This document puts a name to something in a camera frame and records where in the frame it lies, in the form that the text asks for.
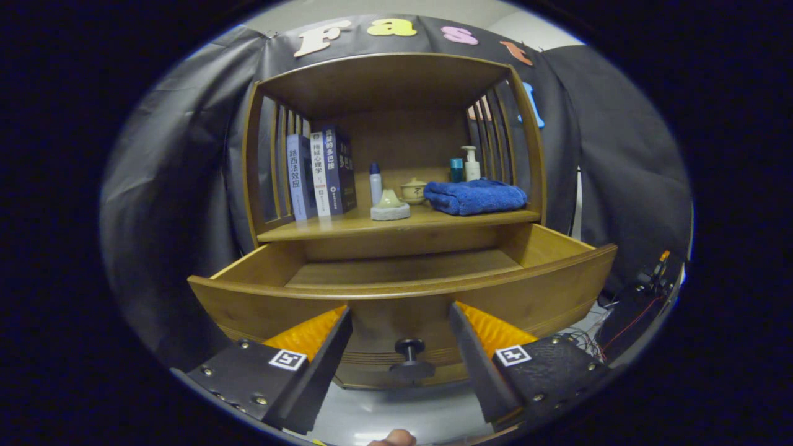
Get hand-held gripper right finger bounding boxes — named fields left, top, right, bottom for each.
left=449, top=302, right=611, bottom=433

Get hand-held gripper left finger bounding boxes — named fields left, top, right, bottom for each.
left=170, top=305, right=354, bottom=435

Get black drawer knob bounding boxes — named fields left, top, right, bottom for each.
left=389, top=338, right=436, bottom=380

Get wooden drawer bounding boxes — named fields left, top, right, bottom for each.
left=188, top=223, right=618, bottom=390

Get wooden countertop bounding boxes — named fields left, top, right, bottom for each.
left=257, top=173, right=541, bottom=243

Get wooden cabinet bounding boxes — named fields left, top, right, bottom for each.
left=242, top=52, right=549, bottom=261

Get blue folded towel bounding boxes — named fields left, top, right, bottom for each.
left=423, top=178, right=528, bottom=216

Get beige lidded teacup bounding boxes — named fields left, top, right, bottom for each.
left=400, top=178, right=428, bottom=206

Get light blue book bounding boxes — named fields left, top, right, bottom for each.
left=286, top=134, right=318, bottom=221

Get white spine book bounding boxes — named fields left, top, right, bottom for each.
left=310, top=130, right=332, bottom=217

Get black orange device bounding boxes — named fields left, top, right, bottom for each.
left=635, top=250, right=673, bottom=295

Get white pump bottle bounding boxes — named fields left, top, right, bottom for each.
left=460, top=146, right=481, bottom=182

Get dark blue book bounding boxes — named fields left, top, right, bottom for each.
left=322, top=125, right=357, bottom=216

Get black backdrop cloth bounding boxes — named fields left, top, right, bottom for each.
left=99, top=14, right=693, bottom=372

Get tangled thin cables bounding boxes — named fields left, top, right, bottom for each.
left=558, top=297, right=664, bottom=363

